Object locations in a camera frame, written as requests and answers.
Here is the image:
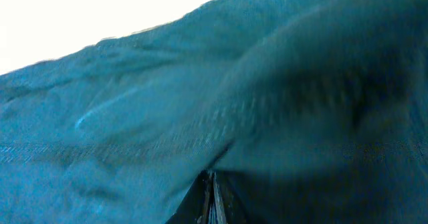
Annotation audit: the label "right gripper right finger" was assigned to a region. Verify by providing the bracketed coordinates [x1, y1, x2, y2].
[213, 172, 254, 224]

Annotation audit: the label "black shorts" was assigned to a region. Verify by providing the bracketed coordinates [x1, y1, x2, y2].
[1, 0, 427, 223]

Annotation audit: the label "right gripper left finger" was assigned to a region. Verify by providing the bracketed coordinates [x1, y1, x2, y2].
[166, 171, 210, 224]

